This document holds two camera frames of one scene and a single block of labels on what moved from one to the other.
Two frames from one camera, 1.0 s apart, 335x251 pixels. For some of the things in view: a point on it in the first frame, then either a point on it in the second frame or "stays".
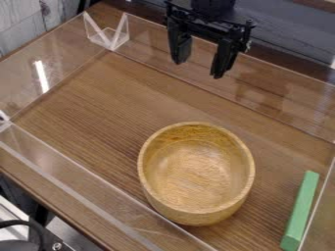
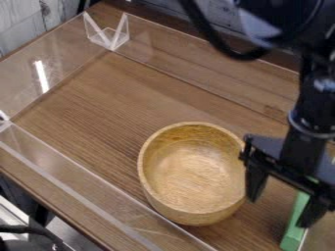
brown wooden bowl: [196, 170] stays
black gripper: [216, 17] -> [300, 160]
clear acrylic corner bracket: [107, 37] stays
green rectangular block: [300, 214] stays
